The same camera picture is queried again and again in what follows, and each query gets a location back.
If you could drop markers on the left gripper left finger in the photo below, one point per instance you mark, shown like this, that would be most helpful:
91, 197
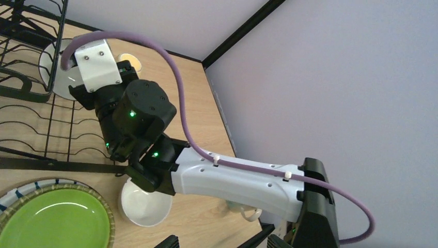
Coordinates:
171, 241

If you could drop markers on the plain white bowl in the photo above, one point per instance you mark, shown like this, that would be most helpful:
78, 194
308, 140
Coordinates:
145, 209

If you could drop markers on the blue striped white plate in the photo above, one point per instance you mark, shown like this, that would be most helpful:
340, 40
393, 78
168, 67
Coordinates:
15, 194

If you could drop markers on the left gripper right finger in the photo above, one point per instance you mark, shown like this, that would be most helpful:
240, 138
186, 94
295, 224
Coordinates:
274, 241

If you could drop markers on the yellow mug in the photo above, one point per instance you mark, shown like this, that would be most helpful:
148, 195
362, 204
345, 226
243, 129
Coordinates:
134, 61

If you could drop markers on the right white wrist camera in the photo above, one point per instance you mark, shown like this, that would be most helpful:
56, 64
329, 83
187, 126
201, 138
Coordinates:
97, 65

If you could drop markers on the green plate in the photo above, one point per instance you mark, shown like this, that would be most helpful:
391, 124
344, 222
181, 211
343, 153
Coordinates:
59, 215

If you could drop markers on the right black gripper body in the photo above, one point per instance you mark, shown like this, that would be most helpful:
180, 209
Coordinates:
105, 100

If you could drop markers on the black wire dish rack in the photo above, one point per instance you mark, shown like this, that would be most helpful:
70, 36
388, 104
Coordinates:
29, 28

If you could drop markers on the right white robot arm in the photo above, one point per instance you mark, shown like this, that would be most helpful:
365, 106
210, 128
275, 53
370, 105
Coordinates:
133, 115

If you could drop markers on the beige mug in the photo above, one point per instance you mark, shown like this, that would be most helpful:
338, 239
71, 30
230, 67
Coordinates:
247, 212

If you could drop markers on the teal patterned white bowl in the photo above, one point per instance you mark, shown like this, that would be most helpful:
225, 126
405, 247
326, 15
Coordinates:
62, 79

